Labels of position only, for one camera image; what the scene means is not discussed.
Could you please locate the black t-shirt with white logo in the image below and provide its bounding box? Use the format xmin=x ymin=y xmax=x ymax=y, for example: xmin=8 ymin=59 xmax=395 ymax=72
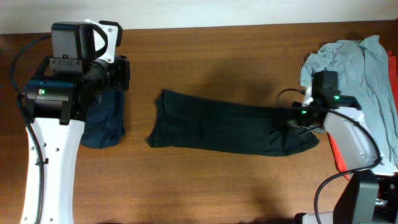
xmin=147 ymin=90 xmax=319 ymax=157

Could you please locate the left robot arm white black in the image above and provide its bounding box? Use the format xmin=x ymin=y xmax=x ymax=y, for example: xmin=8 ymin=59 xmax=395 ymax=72
xmin=17 ymin=19 xmax=130 ymax=223

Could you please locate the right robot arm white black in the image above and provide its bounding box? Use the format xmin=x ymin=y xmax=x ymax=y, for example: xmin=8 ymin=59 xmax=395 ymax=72
xmin=289 ymin=71 xmax=397 ymax=224

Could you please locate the folded navy blue garment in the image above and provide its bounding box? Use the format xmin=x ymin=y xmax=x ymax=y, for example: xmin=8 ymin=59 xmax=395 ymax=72
xmin=80 ymin=90 xmax=125 ymax=149

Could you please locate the grey t-shirt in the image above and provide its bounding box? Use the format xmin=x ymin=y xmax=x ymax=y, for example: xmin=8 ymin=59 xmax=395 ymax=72
xmin=300 ymin=35 xmax=397 ymax=165

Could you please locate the red garment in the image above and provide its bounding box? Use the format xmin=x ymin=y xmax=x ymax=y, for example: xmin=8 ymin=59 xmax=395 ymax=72
xmin=327 ymin=51 xmax=397 ymax=172

